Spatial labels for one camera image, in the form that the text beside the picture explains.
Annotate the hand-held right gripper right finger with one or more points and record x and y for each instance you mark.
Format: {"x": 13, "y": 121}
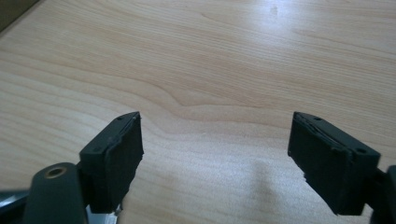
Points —
{"x": 327, "y": 165}

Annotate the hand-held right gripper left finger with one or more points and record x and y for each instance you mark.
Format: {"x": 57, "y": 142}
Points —
{"x": 115, "y": 165}

